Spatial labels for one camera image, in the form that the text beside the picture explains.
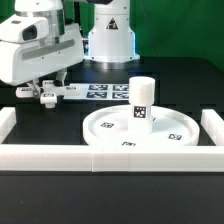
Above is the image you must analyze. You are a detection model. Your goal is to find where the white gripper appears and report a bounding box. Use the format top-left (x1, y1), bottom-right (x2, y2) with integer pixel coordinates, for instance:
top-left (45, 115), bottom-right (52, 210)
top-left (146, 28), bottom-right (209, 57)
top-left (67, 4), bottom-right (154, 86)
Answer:
top-left (0, 15), bottom-right (84, 98)

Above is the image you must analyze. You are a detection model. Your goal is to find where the white cross-shaped table base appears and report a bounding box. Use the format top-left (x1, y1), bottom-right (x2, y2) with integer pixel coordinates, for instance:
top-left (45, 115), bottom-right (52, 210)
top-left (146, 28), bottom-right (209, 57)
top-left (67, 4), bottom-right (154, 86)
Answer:
top-left (16, 80), bottom-right (81, 109)

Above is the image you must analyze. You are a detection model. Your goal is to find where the white round table top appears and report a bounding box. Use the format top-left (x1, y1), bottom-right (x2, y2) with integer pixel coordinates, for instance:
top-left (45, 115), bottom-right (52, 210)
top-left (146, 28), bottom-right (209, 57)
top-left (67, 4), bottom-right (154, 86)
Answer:
top-left (83, 105), bottom-right (200, 149)

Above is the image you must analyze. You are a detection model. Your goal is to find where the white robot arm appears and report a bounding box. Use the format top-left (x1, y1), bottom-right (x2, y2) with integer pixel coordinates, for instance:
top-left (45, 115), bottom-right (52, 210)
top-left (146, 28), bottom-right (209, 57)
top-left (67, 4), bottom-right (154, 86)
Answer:
top-left (0, 0), bottom-right (139, 96)

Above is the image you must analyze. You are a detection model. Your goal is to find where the white marker sheet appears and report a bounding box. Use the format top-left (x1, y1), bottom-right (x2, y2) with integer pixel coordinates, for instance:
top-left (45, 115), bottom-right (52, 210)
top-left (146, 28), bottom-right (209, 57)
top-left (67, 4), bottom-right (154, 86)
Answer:
top-left (64, 83), bottom-right (129, 101)

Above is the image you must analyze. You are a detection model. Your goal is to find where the white U-shaped fence frame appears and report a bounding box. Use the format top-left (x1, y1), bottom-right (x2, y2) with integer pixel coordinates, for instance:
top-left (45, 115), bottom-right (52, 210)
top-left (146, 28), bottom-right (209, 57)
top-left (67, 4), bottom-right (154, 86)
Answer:
top-left (0, 107), bottom-right (224, 172)

